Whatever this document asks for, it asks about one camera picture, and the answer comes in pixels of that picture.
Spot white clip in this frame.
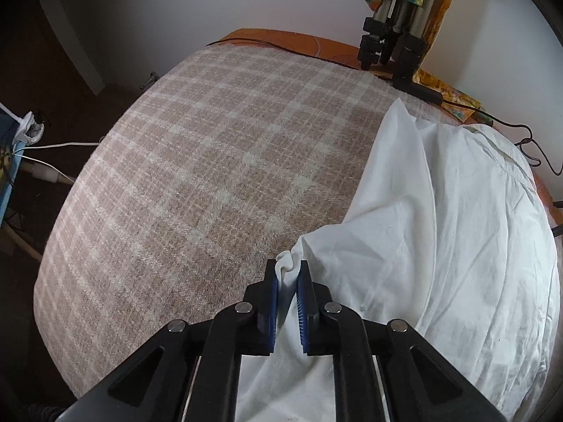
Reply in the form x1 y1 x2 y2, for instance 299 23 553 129
13 112 47 146

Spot white pants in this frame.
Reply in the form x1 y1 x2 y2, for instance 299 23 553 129
235 99 560 422

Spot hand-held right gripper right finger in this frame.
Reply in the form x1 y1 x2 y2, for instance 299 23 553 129
296 260 503 422

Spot white door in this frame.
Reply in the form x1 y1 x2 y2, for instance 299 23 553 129
39 0 154 95

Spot black cable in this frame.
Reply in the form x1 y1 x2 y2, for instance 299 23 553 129
206 39 563 177

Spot beige plaid blanket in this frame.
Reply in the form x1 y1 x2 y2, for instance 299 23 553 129
33 46 445 398

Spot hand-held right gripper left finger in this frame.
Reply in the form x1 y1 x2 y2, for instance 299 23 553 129
62 260 279 422

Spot folded silver tripod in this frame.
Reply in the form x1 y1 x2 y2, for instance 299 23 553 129
357 0 429 84

